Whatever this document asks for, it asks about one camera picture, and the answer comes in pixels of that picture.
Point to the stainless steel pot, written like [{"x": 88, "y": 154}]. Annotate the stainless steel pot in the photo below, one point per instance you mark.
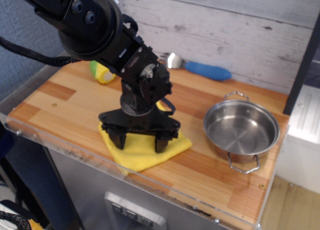
[{"x": 241, "y": 132}]

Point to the toy corn cob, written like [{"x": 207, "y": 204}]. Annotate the toy corn cob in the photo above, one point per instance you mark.
[{"x": 101, "y": 73}]

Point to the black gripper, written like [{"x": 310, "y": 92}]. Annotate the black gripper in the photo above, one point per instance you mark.
[{"x": 159, "y": 123}]

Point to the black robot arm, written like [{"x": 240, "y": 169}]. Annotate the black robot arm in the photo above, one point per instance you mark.
[{"x": 95, "y": 30}]

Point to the silver dispenser button panel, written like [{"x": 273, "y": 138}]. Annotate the silver dispenser button panel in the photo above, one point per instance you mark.
[{"x": 124, "y": 213}]

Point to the yellow toy on floor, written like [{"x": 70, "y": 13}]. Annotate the yellow toy on floor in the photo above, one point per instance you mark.
[{"x": 34, "y": 225}]

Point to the clear acrylic table guard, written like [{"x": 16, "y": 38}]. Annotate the clear acrylic table guard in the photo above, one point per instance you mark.
[{"x": 188, "y": 197}]

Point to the yellow towel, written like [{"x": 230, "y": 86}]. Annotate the yellow towel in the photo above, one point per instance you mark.
[{"x": 139, "y": 153}]

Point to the black vertical post right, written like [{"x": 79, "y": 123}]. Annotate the black vertical post right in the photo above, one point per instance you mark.
[{"x": 304, "y": 68}]

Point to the blue handled metal fork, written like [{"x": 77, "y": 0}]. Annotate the blue handled metal fork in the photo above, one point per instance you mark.
[{"x": 174, "y": 61}]

